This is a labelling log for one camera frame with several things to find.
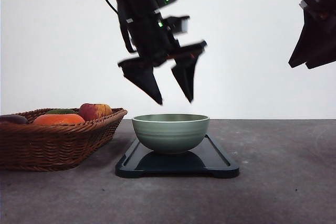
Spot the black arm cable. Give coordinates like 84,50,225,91
106,0,137,54

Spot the dark rectangular tray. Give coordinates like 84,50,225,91
115,133,239,178

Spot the green ceramic bowl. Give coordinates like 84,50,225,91
132,113,210,154

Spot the red yellow apple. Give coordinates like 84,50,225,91
79,103,112,120

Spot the green avocado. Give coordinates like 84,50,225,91
45,109,77,114

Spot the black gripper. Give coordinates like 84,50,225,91
288,0,336,69
117,0,207,105

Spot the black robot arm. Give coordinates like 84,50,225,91
118,0,207,104

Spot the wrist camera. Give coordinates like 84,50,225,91
164,16,190,33

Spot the brown wicker basket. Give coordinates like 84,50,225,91
0,108,127,172

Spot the orange tangerine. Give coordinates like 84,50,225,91
33,114,86,125

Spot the dark purple fruit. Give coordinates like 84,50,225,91
0,114,29,124

